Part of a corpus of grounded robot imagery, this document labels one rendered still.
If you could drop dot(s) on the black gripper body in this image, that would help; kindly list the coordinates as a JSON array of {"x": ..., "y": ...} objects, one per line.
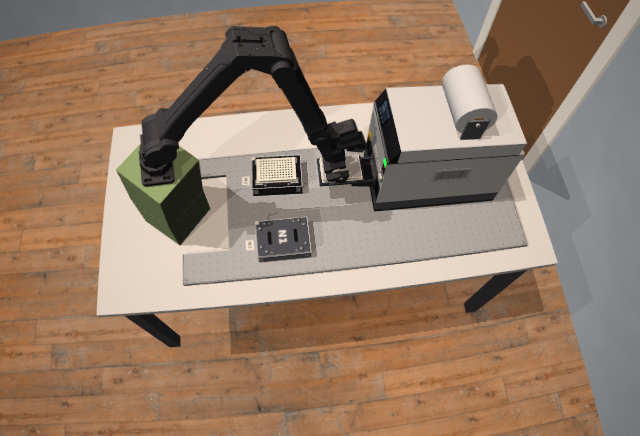
[{"x": 329, "y": 166}]

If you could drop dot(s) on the white cylinder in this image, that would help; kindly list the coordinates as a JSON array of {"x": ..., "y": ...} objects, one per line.
[{"x": 467, "y": 96}]

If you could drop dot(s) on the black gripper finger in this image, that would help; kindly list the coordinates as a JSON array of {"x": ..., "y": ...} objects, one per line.
[{"x": 344, "y": 174}]

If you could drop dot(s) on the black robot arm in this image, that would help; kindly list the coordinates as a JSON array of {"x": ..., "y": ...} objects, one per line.
[{"x": 239, "y": 53}]

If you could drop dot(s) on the black rectangular frame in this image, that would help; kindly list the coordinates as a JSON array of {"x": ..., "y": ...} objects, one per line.
[{"x": 277, "y": 188}]

